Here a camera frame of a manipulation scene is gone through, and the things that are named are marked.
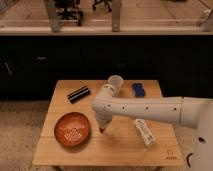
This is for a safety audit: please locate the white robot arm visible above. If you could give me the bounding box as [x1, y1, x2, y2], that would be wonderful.
[91, 84, 213, 171]

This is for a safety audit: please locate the blue sponge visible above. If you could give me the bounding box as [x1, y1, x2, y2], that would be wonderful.
[132, 83, 145, 97]

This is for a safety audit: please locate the translucent plastic cup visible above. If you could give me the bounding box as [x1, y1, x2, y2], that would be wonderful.
[108, 75, 124, 96]

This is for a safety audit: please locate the black office chair left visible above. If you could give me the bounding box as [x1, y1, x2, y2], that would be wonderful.
[54, 0, 83, 26]

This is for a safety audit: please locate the black cable on floor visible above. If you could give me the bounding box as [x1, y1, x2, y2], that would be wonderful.
[186, 153, 194, 169]

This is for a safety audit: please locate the red ceramic bowl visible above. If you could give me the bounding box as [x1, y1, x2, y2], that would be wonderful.
[54, 112, 91, 147]

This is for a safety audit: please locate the black office chair right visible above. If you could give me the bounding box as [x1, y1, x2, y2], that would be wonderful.
[92, 0, 113, 13]

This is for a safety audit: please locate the black office chair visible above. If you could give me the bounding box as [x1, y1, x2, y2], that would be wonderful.
[54, 0, 83, 26]
[92, 0, 113, 13]

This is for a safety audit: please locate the black ribbed rectangular case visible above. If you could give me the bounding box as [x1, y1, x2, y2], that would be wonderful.
[67, 86, 90, 103]

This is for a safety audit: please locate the white tube bottle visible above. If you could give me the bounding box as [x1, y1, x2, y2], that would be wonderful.
[134, 119, 156, 146]

